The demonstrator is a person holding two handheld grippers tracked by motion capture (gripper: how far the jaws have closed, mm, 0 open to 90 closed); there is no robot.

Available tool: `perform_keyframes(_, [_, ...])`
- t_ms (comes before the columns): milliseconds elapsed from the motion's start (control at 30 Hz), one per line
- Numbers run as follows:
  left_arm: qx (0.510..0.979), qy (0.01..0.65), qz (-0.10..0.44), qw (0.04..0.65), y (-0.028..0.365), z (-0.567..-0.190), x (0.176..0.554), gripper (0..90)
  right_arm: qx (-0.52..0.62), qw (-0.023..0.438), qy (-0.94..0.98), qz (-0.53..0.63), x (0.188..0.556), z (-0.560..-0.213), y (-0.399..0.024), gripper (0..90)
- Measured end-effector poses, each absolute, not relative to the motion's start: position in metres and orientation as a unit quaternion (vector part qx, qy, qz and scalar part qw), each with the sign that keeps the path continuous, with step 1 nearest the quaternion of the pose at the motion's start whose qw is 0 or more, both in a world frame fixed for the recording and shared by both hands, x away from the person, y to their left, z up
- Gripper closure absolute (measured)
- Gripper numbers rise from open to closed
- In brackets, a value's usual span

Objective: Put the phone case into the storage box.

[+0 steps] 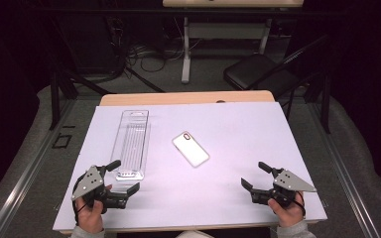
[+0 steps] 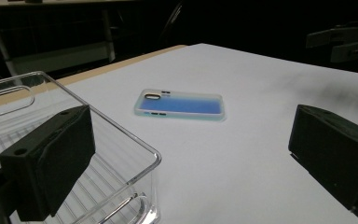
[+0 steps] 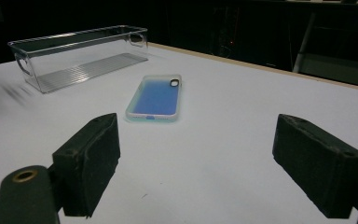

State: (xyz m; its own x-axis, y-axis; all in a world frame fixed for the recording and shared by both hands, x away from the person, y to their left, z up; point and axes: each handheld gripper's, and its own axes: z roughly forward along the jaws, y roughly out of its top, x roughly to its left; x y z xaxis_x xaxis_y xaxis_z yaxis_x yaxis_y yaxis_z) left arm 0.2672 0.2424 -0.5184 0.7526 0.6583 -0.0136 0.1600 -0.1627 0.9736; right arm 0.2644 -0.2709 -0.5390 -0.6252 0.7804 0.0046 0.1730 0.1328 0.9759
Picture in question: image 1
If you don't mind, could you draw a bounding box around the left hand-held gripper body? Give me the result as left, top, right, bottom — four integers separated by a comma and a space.
70, 164, 129, 214

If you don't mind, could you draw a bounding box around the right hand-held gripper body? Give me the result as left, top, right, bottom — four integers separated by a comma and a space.
249, 167, 318, 208

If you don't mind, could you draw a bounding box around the clear plastic tray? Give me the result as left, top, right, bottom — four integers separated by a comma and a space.
109, 109, 151, 182

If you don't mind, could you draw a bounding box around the frosted translucent phone case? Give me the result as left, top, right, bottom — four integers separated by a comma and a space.
172, 130, 210, 169

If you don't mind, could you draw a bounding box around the person's right hand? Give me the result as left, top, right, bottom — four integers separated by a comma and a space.
267, 191, 307, 228

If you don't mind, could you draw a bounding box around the person's left hand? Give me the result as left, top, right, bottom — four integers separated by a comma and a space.
74, 183, 113, 235

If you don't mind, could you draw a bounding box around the person's leg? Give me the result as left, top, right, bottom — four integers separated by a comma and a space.
175, 230, 214, 238

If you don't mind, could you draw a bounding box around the black metal stand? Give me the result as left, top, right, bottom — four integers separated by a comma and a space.
48, 62, 80, 131

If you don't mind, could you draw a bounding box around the wooden table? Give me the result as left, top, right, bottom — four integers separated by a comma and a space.
59, 89, 325, 236

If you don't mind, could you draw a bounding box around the black folding chair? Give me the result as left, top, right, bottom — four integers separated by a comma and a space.
222, 34, 331, 100

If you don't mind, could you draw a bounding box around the black equipment cabinet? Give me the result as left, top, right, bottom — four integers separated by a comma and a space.
55, 13, 124, 76

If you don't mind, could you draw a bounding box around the black horizontal bar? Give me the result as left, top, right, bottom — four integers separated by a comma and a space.
36, 7, 348, 17

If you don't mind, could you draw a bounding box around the white-legged desk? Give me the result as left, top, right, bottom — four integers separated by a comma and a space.
162, 0, 306, 84

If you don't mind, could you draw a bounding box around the black wrist strap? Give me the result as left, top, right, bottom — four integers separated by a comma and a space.
71, 175, 88, 226
292, 190, 308, 219

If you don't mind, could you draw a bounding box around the aluminium floor rail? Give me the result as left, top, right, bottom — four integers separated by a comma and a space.
307, 102, 381, 238
0, 98, 77, 238

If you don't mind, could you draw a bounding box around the floor cables bundle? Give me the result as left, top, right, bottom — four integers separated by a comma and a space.
125, 39, 188, 74

